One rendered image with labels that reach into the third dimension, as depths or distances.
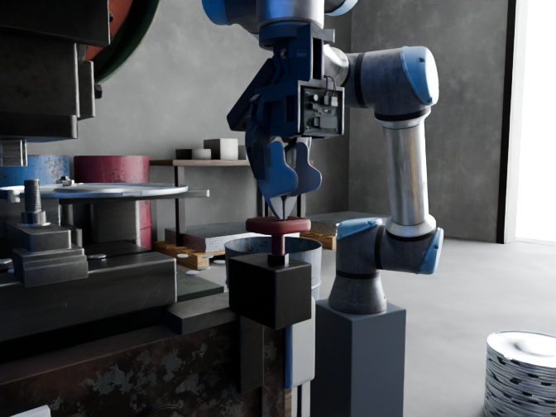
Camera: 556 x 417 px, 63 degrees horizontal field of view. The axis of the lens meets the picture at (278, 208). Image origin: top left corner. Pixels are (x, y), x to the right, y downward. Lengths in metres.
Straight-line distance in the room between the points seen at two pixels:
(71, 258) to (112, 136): 3.82
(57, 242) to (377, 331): 0.85
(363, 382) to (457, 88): 4.50
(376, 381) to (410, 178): 0.53
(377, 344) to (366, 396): 0.13
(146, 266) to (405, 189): 0.64
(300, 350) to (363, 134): 5.47
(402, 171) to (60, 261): 0.73
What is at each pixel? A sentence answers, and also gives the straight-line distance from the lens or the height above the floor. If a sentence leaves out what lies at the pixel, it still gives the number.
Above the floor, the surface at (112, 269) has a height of 0.70.
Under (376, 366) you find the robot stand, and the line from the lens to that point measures 1.22.
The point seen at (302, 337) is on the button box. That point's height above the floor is 0.57.
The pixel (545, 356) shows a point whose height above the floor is 0.24.
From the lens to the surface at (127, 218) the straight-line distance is 0.75.
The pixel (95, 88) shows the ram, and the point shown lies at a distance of 0.74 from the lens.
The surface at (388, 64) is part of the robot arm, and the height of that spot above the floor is 1.02.
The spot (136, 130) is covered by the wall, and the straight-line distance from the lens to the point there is 4.41.
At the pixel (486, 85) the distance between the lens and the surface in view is 5.28.
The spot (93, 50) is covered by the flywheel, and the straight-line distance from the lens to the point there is 1.16.
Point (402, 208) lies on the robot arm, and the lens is 1.06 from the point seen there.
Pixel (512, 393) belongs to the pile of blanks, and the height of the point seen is 0.13.
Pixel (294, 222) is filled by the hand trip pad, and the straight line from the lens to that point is 0.52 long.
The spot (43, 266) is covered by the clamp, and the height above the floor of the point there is 0.72.
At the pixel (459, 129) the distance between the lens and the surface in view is 5.35.
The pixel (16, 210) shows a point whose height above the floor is 0.76.
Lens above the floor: 0.83
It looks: 6 degrees down
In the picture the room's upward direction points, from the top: straight up
